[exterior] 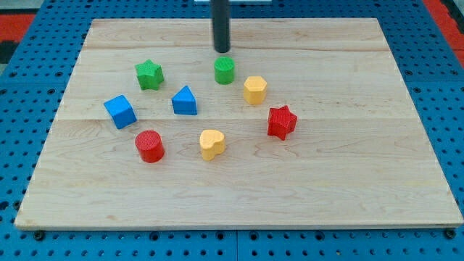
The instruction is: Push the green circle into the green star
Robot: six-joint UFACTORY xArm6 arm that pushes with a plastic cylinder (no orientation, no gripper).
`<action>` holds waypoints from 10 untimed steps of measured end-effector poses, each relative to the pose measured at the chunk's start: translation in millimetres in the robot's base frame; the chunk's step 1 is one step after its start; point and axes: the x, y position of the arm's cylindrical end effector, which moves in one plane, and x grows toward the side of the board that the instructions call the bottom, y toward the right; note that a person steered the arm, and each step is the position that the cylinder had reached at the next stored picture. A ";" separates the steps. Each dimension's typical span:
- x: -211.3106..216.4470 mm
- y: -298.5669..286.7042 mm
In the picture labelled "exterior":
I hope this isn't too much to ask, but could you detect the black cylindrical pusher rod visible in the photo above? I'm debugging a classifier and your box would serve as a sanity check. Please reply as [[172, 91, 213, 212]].
[[210, 0, 231, 53]]

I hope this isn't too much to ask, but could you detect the green cylinder block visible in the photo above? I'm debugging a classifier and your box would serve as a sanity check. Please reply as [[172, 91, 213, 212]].
[[214, 57, 235, 85]]

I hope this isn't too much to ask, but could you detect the green star block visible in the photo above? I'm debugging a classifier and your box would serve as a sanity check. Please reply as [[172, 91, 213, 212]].
[[135, 59, 165, 91]]

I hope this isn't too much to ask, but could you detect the red star block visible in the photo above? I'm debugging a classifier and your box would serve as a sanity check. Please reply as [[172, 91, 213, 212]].
[[267, 105, 298, 141]]

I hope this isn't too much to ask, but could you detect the yellow hexagon block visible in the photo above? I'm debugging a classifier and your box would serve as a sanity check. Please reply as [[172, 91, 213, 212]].
[[243, 76, 267, 105]]

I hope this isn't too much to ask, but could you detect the blue triangle block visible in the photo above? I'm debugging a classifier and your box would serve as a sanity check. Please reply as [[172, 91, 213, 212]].
[[171, 86, 197, 115]]

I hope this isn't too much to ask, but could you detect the yellow heart block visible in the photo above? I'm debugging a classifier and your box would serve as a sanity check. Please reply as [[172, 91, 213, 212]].
[[199, 129, 225, 161]]

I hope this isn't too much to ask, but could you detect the blue cube block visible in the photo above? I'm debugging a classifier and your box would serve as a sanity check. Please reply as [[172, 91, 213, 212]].
[[104, 95, 137, 129]]

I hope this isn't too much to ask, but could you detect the red cylinder block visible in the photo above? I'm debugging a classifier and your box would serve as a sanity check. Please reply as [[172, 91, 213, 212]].
[[135, 130, 165, 163]]

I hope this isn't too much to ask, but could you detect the light wooden board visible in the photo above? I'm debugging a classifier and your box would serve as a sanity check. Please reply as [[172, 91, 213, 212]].
[[15, 18, 463, 231]]

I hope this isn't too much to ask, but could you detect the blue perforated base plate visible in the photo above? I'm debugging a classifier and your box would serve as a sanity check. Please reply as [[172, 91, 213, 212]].
[[1, 1, 463, 260]]

